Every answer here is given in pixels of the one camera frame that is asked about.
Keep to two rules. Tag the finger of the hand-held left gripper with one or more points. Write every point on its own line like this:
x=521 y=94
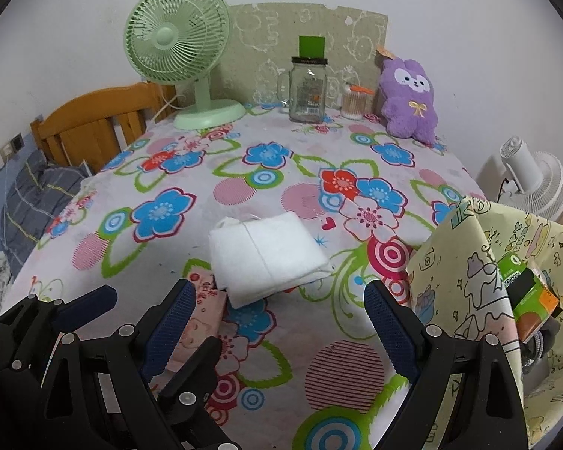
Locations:
x=87 y=307
x=192 y=375

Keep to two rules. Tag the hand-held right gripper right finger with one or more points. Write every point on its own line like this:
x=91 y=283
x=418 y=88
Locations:
x=391 y=333

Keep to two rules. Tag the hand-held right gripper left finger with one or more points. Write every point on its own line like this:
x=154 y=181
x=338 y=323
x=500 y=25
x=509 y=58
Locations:
x=169 y=328

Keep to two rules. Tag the pink tissue pack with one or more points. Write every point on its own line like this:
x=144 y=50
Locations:
x=206 y=300

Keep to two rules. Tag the yellow cartoon paper box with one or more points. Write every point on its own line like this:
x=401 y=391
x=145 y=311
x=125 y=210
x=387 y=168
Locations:
x=469 y=290

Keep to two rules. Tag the green orange drink carton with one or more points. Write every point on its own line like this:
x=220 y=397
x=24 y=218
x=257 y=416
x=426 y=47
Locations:
x=537 y=316

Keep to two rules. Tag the grey plaid pillow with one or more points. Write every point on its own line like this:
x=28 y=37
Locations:
x=33 y=197

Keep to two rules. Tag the wooden headboard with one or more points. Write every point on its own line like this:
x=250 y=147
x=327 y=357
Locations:
x=89 y=126

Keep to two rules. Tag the floral tablecloth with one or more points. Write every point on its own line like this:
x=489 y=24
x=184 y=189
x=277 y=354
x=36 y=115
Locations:
x=281 y=159

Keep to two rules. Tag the white floor fan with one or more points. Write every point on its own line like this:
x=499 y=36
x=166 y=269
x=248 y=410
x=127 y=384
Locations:
x=544 y=183

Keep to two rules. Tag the green desk fan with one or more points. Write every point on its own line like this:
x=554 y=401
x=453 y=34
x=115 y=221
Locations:
x=206 y=115

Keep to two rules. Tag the purple plush bunny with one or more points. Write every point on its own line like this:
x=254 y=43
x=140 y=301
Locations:
x=410 y=108

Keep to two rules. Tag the cotton swab jar orange lid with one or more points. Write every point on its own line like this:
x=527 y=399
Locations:
x=354 y=103

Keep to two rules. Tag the glass jar mug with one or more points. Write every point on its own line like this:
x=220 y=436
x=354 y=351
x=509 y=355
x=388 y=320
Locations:
x=307 y=98

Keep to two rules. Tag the green card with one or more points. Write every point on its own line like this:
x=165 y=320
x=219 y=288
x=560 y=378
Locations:
x=311 y=47

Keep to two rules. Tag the wall socket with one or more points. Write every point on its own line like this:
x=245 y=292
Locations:
x=10 y=146

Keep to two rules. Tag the green patterned wall sheet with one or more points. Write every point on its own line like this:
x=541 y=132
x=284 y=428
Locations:
x=262 y=47

